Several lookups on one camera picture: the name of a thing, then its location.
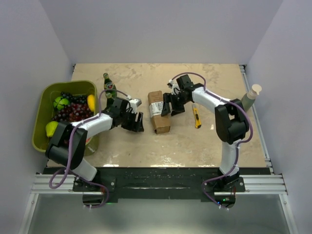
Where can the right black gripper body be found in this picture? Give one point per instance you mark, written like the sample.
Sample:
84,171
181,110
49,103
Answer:
179,99

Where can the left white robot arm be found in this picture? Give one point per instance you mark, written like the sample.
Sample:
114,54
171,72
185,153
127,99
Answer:
67,145

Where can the yellow green pear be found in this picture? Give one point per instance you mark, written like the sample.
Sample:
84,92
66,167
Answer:
50,128

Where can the beige cup bottle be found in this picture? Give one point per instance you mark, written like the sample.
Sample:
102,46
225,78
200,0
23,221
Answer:
249,98

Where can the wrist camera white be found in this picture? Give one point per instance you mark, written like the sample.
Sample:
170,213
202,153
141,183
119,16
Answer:
175,90
133,105

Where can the olive green plastic bin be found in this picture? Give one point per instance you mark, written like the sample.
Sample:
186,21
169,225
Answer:
46,110

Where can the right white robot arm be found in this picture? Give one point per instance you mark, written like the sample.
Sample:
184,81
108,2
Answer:
232,124

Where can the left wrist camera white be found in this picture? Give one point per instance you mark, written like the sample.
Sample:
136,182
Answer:
133,105

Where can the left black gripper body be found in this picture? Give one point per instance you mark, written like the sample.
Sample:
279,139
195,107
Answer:
125,119

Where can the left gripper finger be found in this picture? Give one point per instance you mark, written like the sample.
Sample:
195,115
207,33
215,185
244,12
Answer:
139,123
131,122

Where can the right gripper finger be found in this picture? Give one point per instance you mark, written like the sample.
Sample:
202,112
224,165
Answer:
166,104
177,109

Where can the yellow utility knife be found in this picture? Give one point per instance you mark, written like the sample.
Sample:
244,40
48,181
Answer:
196,115

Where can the green glass bottle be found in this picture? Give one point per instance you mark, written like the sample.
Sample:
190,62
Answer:
109,86

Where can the dark black grape bunch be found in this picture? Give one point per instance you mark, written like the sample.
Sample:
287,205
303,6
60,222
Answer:
79,99

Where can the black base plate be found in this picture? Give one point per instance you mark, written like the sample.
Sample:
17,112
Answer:
114,183

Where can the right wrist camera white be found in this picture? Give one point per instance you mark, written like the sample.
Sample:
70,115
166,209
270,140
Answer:
175,90

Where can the brown cardboard express box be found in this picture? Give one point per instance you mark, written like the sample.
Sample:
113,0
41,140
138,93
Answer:
161,124

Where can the yellow lemon fruit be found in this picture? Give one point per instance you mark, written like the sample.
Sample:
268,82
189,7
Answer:
91,102

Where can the red purple grape bunch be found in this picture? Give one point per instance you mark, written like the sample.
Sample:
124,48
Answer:
73,113

